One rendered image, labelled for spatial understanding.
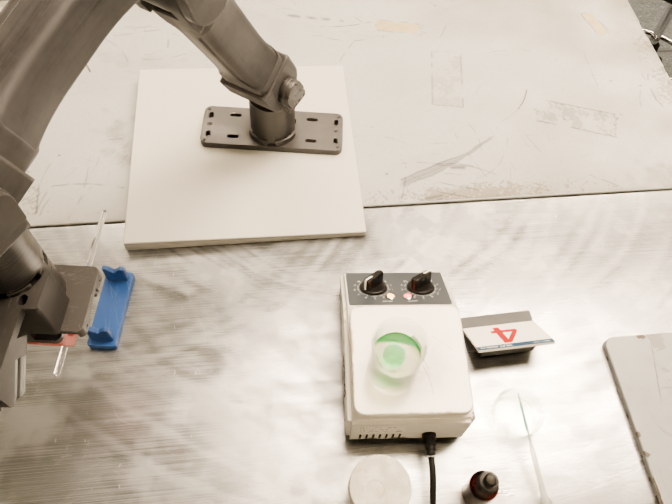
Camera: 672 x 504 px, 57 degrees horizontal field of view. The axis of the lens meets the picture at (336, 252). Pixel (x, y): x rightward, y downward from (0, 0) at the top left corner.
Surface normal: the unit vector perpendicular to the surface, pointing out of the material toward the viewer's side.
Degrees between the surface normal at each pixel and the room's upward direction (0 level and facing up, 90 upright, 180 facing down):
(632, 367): 0
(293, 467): 0
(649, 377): 0
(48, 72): 88
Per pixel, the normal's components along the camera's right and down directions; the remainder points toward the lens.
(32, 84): 0.91, 0.34
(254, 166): 0.06, -0.51
